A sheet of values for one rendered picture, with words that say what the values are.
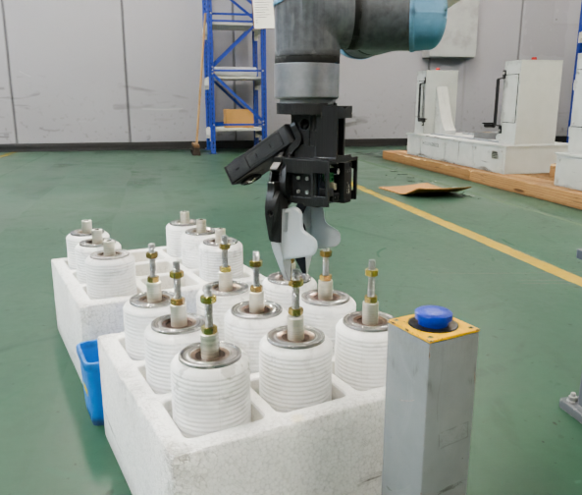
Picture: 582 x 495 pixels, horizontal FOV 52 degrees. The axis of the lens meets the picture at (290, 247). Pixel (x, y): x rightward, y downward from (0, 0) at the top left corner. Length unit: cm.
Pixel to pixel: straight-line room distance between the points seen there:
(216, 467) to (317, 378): 16
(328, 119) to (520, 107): 357
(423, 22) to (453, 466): 49
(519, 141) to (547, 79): 42
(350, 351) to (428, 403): 19
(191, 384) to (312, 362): 15
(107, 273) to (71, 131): 604
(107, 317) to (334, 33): 72
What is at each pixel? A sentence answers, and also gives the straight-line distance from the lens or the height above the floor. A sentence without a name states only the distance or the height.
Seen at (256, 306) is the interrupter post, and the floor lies 26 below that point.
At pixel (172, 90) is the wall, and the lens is 715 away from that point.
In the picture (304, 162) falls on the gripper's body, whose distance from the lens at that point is 68.
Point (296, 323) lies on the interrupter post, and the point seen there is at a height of 27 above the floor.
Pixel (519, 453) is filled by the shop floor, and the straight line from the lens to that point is 108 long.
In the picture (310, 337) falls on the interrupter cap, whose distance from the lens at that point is 79.
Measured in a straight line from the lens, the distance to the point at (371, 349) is 81.
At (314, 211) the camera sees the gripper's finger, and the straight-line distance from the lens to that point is 75.
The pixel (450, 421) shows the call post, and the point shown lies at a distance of 70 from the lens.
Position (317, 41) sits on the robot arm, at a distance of 69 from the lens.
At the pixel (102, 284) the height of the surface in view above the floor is 21.
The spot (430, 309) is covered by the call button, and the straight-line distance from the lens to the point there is 67.
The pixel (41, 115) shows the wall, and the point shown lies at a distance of 725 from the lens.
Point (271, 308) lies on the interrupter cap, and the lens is 89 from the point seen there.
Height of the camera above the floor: 55
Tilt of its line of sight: 14 degrees down
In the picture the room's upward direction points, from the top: straight up
